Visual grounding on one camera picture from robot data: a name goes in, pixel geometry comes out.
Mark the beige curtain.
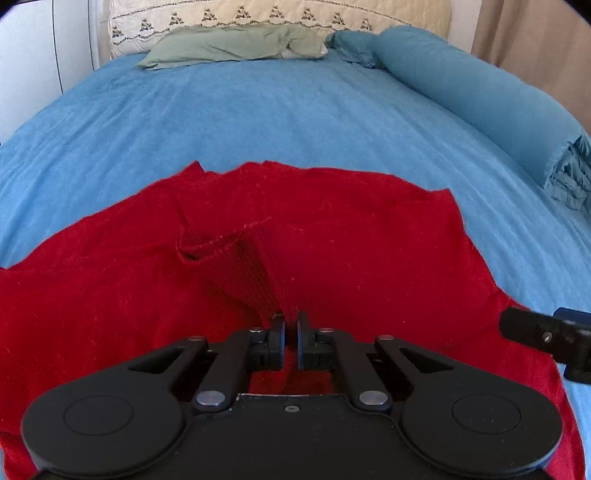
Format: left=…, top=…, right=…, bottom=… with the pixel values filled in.
left=471, top=0, right=591, bottom=121

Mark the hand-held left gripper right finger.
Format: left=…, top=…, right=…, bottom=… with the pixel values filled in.
left=296, top=312, right=455, bottom=411

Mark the red knit sweater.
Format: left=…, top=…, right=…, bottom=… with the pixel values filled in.
left=0, top=161, right=587, bottom=480

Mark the white wardrobe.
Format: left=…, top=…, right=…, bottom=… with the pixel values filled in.
left=0, top=0, right=112, bottom=145

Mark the cream quilted headboard cover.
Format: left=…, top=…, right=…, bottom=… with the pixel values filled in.
left=108, top=0, right=452, bottom=60

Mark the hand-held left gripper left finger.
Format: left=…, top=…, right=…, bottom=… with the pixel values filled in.
left=128, top=314, right=287, bottom=412

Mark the green pillow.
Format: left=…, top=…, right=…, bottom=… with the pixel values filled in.
left=137, top=24, right=329, bottom=71

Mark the blue bed sheet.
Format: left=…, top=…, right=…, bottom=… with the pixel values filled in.
left=0, top=46, right=591, bottom=480

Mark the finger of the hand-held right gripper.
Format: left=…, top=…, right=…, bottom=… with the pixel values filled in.
left=499, top=306, right=591, bottom=385

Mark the blue bolster pillow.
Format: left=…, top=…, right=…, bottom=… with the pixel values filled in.
left=326, top=25, right=591, bottom=212

